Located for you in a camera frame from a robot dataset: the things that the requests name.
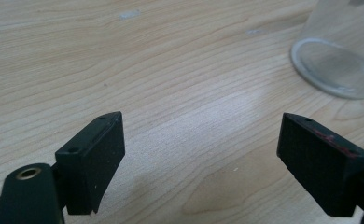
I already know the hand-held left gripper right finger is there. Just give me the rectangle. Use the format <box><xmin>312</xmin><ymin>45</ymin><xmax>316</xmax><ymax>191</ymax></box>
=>
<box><xmin>276</xmin><ymin>112</ymin><xmax>364</xmax><ymax>217</ymax></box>

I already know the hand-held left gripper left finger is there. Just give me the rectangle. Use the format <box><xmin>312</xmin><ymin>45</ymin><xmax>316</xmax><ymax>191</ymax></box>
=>
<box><xmin>54</xmin><ymin>111</ymin><xmax>126</xmax><ymax>216</ymax></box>

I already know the clear glass hinged-lid jar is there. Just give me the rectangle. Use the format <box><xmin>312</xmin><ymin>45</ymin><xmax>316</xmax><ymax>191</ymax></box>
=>
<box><xmin>289</xmin><ymin>0</ymin><xmax>364</xmax><ymax>101</ymax></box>

